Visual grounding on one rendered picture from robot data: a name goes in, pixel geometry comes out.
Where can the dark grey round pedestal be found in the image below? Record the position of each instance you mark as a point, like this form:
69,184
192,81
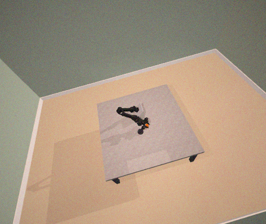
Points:
140,131

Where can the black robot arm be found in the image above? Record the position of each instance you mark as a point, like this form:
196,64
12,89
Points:
133,117

